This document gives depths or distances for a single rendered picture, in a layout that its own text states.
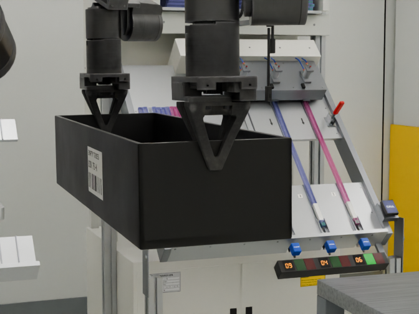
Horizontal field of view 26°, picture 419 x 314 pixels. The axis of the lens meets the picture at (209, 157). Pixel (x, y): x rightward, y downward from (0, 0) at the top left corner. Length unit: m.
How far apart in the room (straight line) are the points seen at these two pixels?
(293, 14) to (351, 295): 0.80
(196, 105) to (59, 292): 3.55
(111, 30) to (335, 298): 0.63
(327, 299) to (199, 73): 0.88
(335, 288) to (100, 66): 0.59
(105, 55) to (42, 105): 2.84
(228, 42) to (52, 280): 3.55
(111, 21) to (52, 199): 2.92
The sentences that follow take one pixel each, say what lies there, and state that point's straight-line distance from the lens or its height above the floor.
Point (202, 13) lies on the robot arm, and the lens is 0.93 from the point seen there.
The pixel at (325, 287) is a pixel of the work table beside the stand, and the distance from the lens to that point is 1.73.
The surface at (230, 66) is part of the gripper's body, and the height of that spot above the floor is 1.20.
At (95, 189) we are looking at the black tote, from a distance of 1.18.
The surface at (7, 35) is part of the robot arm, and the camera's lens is 0.96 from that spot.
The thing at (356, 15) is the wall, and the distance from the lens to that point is 4.87.
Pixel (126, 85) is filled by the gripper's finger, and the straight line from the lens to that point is 1.47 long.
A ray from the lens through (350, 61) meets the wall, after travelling 4.84.
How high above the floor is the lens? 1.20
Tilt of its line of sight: 6 degrees down
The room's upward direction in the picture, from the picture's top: straight up
